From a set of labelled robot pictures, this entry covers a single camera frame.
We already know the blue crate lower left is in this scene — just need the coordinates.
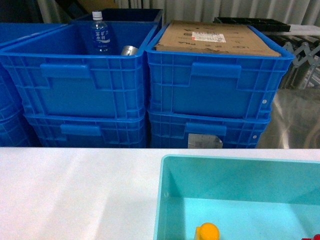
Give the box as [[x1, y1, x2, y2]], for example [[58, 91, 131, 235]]
[[24, 113, 147, 148]]

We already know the light teal plastic bin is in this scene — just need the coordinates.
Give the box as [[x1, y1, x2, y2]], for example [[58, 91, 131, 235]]
[[153, 155, 320, 240]]

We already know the grey folding metal rack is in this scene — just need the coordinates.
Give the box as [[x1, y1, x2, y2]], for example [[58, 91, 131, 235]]
[[269, 35, 320, 90]]

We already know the silver metal can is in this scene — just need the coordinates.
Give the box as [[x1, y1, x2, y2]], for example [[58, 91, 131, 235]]
[[121, 45, 139, 56]]

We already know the clear water bottle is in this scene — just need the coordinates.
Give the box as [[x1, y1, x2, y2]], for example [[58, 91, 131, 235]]
[[90, 10, 116, 56]]

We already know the blue crate upper left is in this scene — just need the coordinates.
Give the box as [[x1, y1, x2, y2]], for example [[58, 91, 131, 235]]
[[0, 21, 157, 120]]

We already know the brown cardboard box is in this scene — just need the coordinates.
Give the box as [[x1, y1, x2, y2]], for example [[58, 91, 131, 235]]
[[155, 20, 281, 57]]

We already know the yellow toy block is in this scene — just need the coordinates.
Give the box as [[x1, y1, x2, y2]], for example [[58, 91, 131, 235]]
[[194, 222, 220, 240]]

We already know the blue crates far left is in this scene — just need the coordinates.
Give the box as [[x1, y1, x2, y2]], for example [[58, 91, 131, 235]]
[[0, 22, 63, 147]]

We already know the black plastic tray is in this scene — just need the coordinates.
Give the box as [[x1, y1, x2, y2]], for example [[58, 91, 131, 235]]
[[213, 17, 291, 33]]

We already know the dark blue crate behind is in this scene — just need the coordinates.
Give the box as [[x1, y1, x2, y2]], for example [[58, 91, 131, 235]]
[[70, 8, 164, 27]]

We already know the blue crate upper right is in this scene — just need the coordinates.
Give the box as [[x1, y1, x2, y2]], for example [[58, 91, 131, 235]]
[[146, 24, 294, 120]]

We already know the red toy block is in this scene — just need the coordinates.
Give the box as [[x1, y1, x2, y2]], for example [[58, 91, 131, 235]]
[[301, 233, 320, 240]]

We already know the blue crate lower right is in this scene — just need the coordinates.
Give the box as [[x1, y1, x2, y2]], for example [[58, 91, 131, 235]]
[[148, 110, 271, 149]]

